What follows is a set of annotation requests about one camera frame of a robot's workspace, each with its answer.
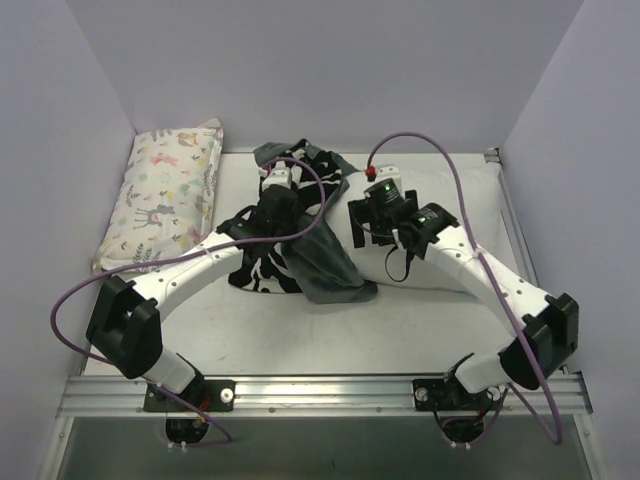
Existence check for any front aluminium rail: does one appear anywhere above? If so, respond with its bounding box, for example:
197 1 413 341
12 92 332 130
55 375 594 420

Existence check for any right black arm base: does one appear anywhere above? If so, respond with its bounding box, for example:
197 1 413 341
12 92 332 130
411 372 507 450

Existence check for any dark green plush pillowcase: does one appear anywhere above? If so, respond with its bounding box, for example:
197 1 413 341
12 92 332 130
228 139 378 304

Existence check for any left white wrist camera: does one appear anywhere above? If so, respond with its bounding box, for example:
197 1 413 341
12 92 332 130
261 167 292 191

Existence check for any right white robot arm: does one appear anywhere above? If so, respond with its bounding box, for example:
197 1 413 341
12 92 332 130
347 179 579 409

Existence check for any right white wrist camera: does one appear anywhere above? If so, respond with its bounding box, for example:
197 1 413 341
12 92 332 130
364 164 402 190

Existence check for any floral patterned white pillow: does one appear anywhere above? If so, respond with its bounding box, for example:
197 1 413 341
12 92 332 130
92 118 224 273

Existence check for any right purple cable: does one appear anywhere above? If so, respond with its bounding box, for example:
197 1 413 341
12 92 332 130
367 131 565 446

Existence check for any aluminium rail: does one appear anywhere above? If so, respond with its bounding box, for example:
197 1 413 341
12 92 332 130
484 148 538 285
55 375 594 420

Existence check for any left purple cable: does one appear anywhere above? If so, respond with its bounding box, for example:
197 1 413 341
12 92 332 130
49 157 329 364

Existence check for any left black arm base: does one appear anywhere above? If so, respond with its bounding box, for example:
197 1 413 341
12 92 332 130
142 377 236 450

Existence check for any right side aluminium rail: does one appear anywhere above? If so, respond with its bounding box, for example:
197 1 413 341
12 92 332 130
484 148 538 285

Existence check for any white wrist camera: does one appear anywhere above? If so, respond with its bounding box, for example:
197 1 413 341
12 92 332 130
364 164 402 190
261 167 292 191

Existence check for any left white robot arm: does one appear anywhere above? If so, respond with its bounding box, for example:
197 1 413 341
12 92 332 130
86 185 304 411

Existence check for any purple cable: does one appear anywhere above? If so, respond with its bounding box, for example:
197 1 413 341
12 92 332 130
367 131 565 446
49 157 329 364

